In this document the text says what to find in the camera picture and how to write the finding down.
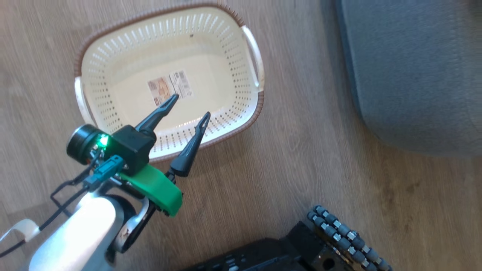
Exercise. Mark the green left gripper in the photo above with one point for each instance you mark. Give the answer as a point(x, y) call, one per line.
point(158, 190)

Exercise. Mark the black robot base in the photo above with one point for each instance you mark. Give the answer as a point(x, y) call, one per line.
point(271, 252)

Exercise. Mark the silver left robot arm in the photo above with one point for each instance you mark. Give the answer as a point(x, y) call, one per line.
point(79, 233)

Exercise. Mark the white brown-rimmed laundry basket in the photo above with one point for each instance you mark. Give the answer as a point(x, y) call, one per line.
point(135, 71)

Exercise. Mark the paper label sticker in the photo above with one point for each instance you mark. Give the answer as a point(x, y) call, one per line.
point(169, 87)

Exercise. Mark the grey roller omni wheel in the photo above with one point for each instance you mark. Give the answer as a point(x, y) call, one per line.
point(346, 239)

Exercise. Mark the grey fabric sofa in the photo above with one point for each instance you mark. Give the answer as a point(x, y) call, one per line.
point(418, 67)

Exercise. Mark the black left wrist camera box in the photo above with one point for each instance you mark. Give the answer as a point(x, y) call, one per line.
point(131, 148)

